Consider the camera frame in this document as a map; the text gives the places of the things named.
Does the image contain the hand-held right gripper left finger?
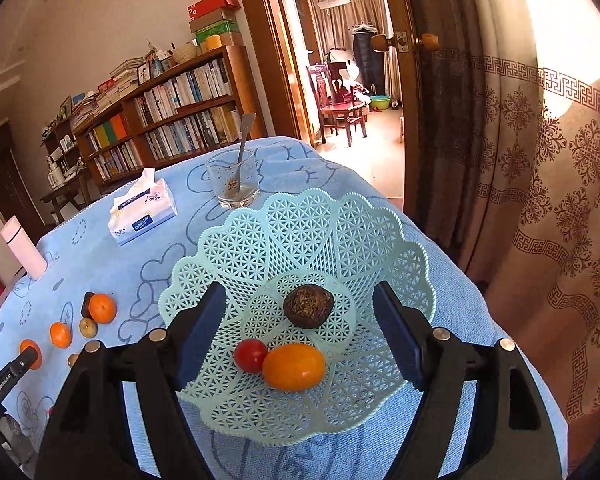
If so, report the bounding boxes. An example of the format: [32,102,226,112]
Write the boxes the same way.
[35,282,228,480]

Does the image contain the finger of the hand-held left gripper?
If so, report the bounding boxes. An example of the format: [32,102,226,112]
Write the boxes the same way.
[0,347,39,401]

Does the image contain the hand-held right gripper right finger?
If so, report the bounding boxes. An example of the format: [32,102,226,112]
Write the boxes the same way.
[372,280,563,480]

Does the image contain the orange tangerine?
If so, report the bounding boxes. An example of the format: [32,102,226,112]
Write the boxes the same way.
[87,292,117,324]
[19,339,42,368]
[49,322,73,349]

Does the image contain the mint green plastic basket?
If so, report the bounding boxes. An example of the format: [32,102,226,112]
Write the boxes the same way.
[158,186,437,447]

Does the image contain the red cherry tomato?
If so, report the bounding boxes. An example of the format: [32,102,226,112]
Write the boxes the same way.
[233,338,269,374]

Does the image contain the dark brown passion fruit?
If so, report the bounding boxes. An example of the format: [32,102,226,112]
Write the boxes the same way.
[283,284,335,330]

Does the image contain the orange oval tomato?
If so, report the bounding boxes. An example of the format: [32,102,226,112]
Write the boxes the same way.
[262,343,327,393]

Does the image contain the blue printed towel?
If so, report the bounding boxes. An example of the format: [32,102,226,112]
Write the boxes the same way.
[0,136,568,480]

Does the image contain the pink thermos bottle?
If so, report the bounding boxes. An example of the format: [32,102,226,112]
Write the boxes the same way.
[0,216,48,280]

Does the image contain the white tissue pack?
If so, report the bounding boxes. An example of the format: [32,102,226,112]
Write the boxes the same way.
[108,167,177,247]

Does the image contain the clear glass cup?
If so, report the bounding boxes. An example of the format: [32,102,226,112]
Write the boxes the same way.
[205,148,261,210]

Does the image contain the patterned beige curtain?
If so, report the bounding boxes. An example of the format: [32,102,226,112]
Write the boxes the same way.
[410,0,600,426]

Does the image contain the metal spoon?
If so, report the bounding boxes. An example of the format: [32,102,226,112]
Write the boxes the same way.
[226,112,257,196]

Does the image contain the dark brown door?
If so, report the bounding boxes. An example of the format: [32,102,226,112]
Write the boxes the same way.
[0,120,46,231]

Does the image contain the small wooden shelf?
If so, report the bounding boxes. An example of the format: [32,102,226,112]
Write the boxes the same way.
[41,119,92,196]

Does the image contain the red wooden table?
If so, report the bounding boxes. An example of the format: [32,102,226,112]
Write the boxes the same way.
[322,101,369,147]

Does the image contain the rows of shelved books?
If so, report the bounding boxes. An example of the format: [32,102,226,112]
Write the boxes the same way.
[85,57,243,178]

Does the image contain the wooden bookshelf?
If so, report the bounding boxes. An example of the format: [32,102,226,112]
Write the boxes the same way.
[72,45,268,186]

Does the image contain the red wooden chair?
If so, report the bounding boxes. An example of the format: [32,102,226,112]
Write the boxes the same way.
[307,60,361,143]

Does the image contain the stack of books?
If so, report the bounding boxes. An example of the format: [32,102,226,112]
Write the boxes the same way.
[71,57,147,128]

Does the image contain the dark hanging garment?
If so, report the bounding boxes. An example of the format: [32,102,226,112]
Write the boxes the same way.
[352,30,385,96]

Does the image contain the green box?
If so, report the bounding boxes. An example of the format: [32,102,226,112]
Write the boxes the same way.
[195,20,241,43]

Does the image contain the brown cardboard box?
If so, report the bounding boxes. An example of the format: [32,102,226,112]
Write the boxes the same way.
[189,7,238,33]

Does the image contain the red box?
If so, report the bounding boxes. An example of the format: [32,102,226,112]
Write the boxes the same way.
[187,0,242,21]

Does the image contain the wooden door frame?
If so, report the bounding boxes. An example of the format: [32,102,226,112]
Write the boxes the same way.
[231,0,331,148]

